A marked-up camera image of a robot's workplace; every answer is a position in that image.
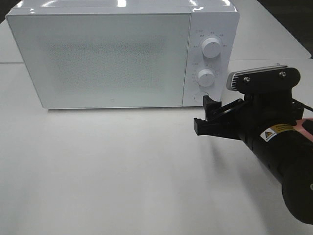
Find pink round plate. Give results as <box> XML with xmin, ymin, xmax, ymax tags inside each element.
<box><xmin>294</xmin><ymin>118</ymin><xmax>313</xmax><ymax>141</ymax></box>

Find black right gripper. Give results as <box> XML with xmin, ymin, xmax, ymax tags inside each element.
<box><xmin>194</xmin><ymin>92</ymin><xmax>304</xmax><ymax>157</ymax></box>

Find round microwave door button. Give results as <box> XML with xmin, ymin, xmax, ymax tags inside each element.
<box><xmin>194</xmin><ymin>92</ymin><xmax>208</xmax><ymax>104</ymax></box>

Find white microwave oven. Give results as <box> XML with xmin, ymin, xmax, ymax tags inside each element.
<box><xmin>6</xmin><ymin>0</ymin><xmax>240</xmax><ymax>109</ymax></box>

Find upper white microwave knob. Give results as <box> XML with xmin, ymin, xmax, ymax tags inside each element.
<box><xmin>200</xmin><ymin>35</ymin><xmax>222</xmax><ymax>59</ymax></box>

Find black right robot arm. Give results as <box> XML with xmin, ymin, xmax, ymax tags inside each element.
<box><xmin>194</xmin><ymin>92</ymin><xmax>313</xmax><ymax>224</ymax></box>

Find lower white microwave knob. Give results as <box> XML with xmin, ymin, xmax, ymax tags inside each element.
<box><xmin>197</xmin><ymin>69</ymin><xmax>215</xmax><ymax>87</ymax></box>

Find white microwave knob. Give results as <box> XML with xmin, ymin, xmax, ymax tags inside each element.
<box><xmin>197</xmin><ymin>69</ymin><xmax>215</xmax><ymax>87</ymax></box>
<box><xmin>200</xmin><ymin>35</ymin><xmax>222</xmax><ymax>59</ymax></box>

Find black cable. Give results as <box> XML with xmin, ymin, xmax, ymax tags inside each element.
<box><xmin>291</xmin><ymin>98</ymin><xmax>313</xmax><ymax>112</ymax></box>

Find white microwave door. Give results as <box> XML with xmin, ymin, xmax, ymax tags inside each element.
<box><xmin>7</xmin><ymin>14</ymin><xmax>190</xmax><ymax>109</ymax></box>

